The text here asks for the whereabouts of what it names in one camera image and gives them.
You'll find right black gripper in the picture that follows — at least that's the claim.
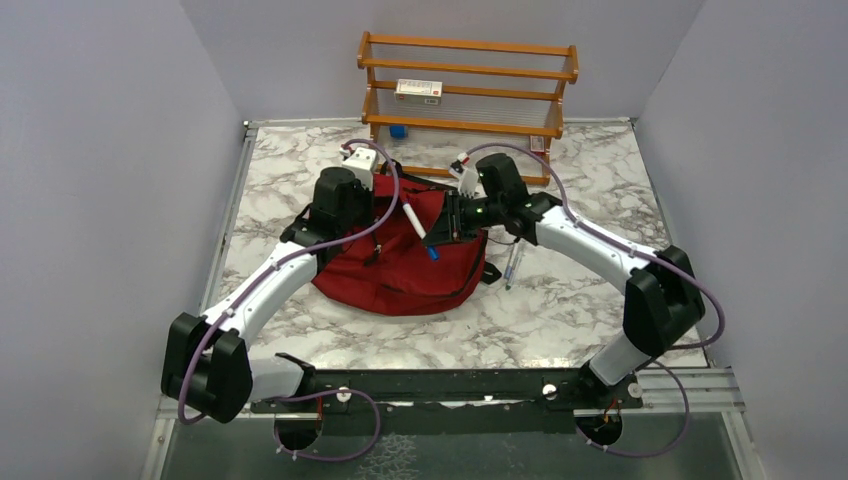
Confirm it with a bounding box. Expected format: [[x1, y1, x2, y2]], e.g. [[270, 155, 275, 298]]
[[422, 189, 505, 248]]

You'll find blue capped white marker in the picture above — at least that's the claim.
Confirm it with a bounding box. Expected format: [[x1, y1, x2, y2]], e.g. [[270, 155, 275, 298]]
[[402, 202, 440, 262]]

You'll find red student backpack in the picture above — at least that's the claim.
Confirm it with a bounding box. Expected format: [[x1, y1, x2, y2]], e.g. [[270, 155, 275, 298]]
[[312, 165, 502, 316]]

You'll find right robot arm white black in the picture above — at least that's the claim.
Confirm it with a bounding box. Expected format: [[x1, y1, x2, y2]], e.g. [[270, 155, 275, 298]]
[[423, 153, 706, 407]]

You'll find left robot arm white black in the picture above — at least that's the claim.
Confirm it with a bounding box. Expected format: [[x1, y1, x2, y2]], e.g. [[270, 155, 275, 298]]
[[161, 160, 401, 425]]

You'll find small blue cube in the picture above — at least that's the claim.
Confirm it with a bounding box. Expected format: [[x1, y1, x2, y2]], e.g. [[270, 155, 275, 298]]
[[388, 124, 408, 139]]

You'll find clear pen blue cap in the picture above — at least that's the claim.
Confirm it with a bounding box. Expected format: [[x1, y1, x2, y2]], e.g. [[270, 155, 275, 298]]
[[504, 241, 525, 291]]

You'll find small red white box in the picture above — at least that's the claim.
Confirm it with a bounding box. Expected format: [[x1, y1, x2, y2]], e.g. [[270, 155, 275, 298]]
[[528, 135, 547, 157]]

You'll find white box on shelf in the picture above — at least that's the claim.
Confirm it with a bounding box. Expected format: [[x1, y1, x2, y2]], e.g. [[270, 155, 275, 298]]
[[394, 79, 443, 106]]

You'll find wooden three-tier shelf rack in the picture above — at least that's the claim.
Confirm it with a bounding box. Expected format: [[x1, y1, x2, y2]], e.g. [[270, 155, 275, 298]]
[[356, 32, 580, 160]]

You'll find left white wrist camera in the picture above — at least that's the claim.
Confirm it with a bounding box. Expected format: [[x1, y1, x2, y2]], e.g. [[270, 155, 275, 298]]
[[340, 147, 378, 191]]

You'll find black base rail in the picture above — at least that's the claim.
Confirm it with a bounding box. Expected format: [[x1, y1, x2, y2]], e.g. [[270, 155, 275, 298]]
[[158, 367, 743, 439]]

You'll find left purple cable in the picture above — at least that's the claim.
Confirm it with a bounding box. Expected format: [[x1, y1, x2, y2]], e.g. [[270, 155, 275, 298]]
[[176, 139, 403, 463]]

